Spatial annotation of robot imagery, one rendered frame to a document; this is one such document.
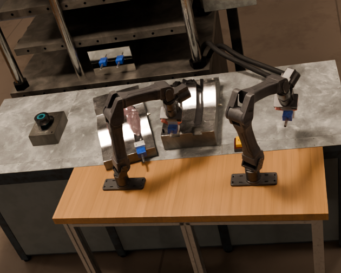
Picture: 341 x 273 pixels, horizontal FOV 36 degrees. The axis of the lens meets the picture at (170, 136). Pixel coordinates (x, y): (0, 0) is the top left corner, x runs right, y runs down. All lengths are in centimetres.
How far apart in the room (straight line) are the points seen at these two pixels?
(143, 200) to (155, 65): 117
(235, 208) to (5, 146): 139
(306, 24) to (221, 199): 304
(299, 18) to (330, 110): 261
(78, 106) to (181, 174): 92
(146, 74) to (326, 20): 233
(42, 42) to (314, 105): 170
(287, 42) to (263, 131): 233
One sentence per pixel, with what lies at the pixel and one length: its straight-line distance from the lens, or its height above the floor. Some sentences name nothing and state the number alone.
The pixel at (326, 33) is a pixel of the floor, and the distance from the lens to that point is 486.
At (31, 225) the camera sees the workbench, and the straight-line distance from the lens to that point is 316.
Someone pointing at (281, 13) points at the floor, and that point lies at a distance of 528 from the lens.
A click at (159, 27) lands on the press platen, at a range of 310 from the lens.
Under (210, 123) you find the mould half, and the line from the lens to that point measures 249.
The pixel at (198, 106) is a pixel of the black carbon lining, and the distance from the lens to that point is 263.
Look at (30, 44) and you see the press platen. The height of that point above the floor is 104.
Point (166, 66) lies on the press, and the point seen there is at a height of 78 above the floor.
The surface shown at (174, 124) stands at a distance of 245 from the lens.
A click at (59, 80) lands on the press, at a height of 79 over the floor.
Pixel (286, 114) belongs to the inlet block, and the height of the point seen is 95.
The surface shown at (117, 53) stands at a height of 92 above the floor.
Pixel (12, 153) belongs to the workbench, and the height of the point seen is 80.
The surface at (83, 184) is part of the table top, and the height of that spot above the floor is 80.
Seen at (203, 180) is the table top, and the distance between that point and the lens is 234.
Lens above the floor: 241
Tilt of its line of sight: 38 degrees down
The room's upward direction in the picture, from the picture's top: 15 degrees counter-clockwise
